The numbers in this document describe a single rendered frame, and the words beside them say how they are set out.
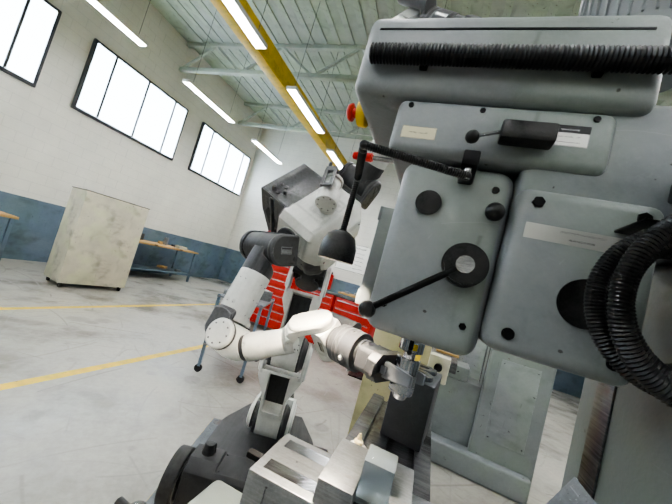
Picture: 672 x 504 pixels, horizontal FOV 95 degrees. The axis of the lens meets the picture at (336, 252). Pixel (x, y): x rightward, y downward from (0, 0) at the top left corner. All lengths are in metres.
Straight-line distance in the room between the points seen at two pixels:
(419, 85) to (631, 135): 0.33
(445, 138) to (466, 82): 0.10
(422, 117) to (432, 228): 0.20
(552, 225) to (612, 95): 0.21
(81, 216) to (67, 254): 0.63
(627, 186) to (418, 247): 0.31
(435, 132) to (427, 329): 0.34
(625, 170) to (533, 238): 0.16
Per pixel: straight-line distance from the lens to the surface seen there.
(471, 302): 0.55
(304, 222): 0.97
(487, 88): 0.63
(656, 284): 0.78
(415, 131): 0.60
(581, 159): 0.61
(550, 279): 0.55
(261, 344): 0.81
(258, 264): 0.89
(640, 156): 0.65
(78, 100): 8.62
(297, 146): 11.99
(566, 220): 0.57
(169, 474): 1.45
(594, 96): 0.65
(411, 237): 0.56
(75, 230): 6.38
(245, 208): 12.14
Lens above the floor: 1.39
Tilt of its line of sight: 4 degrees up
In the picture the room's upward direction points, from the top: 16 degrees clockwise
